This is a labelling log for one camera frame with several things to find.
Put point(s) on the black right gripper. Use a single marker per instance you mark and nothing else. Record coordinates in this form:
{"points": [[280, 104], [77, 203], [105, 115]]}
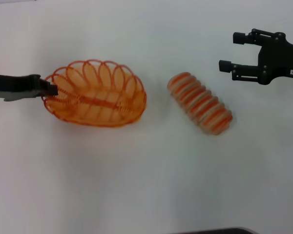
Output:
{"points": [[280, 62]]}

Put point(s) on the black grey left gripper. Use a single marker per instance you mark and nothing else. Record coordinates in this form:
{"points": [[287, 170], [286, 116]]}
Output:
{"points": [[12, 86]]}

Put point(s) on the orange plastic woven basket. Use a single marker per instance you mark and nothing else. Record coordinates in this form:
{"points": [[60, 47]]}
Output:
{"points": [[97, 97]]}

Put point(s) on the orange striped bread roll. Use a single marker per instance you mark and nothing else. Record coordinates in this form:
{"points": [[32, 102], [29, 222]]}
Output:
{"points": [[201, 106]]}

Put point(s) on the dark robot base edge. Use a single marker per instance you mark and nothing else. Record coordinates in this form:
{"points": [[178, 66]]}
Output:
{"points": [[215, 231]]}

